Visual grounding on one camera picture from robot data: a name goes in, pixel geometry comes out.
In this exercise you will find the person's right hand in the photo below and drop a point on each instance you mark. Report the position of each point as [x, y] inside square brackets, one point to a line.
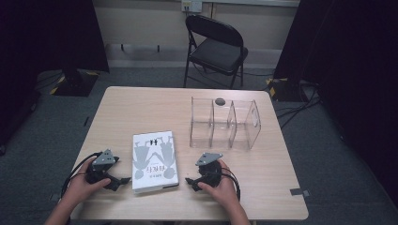
[223, 190]

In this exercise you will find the black tape strip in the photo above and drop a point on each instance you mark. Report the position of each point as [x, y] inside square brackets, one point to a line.
[86, 121]

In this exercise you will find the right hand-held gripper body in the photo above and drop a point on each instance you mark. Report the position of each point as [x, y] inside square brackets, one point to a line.
[209, 170]

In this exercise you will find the white book with grey figures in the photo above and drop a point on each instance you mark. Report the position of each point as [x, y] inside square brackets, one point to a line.
[155, 161]

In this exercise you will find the white wall outlet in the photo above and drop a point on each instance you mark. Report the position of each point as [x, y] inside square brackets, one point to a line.
[191, 5]

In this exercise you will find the black stand base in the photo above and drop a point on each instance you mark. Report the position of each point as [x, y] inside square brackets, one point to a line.
[76, 82]
[283, 90]

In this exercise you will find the black curtain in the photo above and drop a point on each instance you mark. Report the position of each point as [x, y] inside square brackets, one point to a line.
[353, 62]
[47, 40]

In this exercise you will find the person's left hand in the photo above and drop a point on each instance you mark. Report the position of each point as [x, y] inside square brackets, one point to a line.
[79, 187]

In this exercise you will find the black folding chair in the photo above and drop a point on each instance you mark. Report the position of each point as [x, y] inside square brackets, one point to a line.
[216, 51]

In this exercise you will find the grey round table grommet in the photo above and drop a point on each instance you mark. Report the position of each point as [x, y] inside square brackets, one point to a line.
[220, 101]

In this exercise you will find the grey tape piece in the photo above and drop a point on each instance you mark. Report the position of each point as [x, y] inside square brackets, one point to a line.
[299, 192]

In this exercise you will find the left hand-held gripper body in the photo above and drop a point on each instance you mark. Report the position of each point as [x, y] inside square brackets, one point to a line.
[100, 165]

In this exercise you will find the clear acrylic divided organizer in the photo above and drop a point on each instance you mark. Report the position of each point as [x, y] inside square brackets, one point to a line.
[223, 125]

